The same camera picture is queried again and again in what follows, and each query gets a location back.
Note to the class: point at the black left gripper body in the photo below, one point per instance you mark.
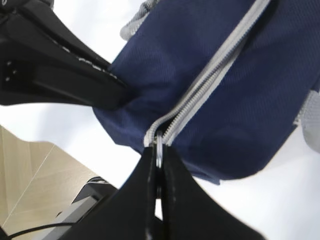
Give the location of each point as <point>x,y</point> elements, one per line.
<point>26,20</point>

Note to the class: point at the grey table leg frame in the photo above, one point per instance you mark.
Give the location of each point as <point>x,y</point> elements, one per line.
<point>93,191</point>

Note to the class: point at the navy blue lunch bag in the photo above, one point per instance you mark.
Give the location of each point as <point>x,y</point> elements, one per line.
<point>225,81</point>

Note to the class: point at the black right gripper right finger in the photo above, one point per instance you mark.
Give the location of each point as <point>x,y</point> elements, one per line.
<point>188,211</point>

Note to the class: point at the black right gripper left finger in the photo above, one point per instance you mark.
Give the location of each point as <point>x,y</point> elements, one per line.
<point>129,214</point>

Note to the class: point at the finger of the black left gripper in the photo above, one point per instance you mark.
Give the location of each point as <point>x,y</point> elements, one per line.
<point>63,62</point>
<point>14,92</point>

